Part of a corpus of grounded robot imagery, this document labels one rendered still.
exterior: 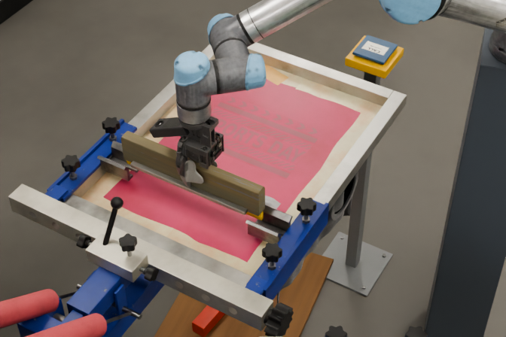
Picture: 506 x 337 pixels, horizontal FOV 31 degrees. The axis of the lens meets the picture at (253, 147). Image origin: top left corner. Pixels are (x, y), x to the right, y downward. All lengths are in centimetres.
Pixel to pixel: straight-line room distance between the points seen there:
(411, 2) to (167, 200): 78
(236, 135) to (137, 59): 190
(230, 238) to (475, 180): 75
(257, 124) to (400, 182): 133
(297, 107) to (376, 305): 100
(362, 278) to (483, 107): 113
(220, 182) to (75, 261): 142
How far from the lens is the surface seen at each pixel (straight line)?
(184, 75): 193
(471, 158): 253
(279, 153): 239
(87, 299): 199
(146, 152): 221
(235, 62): 196
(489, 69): 234
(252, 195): 208
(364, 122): 249
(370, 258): 341
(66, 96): 413
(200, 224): 222
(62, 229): 217
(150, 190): 231
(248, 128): 246
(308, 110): 251
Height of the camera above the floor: 259
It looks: 43 degrees down
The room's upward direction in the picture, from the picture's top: straight up
